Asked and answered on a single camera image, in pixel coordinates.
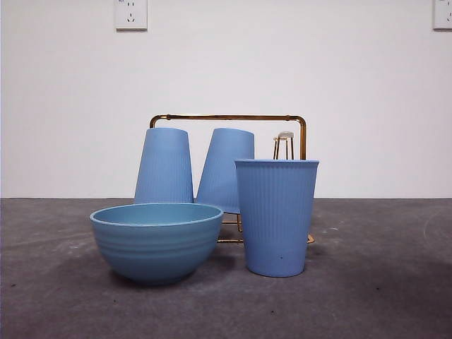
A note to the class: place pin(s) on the blue ribbed cup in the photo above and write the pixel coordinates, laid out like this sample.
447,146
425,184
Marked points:
164,169
226,166
275,219

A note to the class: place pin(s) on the blue ridged bowl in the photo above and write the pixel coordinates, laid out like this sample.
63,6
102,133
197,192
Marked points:
155,247

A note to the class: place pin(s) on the white wall socket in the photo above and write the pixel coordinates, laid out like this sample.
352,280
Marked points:
131,16
443,14

